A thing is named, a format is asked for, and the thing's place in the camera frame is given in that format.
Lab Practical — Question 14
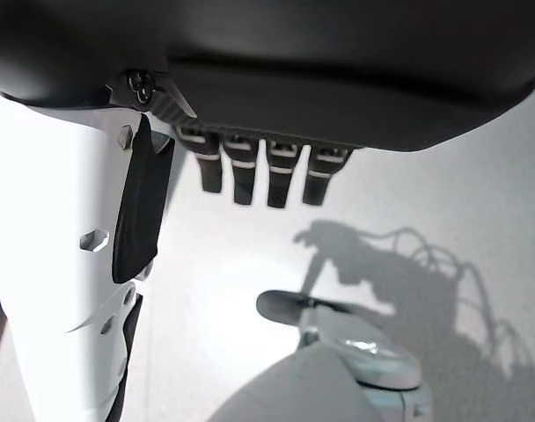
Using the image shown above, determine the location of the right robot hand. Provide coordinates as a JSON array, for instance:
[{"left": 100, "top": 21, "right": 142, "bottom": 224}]
[{"left": 0, "top": 0, "right": 535, "bottom": 422}]

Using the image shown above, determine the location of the right silver robot leg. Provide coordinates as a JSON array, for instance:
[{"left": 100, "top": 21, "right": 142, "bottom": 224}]
[{"left": 205, "top": 288, "right": 434, "bottom": 422}]

